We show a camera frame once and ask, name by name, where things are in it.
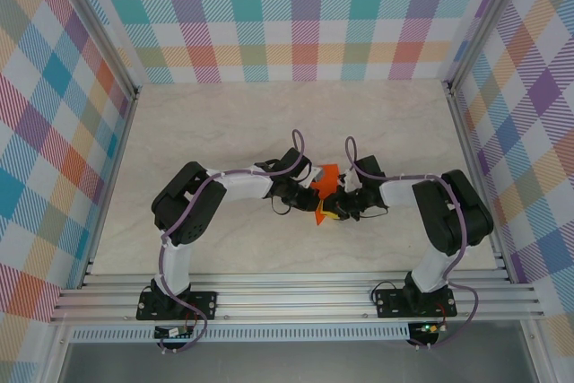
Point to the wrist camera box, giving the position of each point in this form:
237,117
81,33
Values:
352,180
312,175

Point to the aluminium side rail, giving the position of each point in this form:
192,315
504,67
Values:
471,154
119,154

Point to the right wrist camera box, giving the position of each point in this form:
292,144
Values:
352,180

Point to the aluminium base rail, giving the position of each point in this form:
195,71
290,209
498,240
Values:
291,298

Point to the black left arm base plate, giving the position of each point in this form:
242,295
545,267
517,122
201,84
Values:
202,304

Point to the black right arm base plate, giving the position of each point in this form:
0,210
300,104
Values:
390,304

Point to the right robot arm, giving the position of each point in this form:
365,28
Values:
439,217

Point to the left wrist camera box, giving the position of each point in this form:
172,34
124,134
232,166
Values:
312,175

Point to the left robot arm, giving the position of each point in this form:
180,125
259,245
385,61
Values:
244,185

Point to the aluminium frame post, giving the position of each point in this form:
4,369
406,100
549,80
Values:
483,20
105,33

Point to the orange paper sheet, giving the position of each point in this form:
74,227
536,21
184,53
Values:
327,181

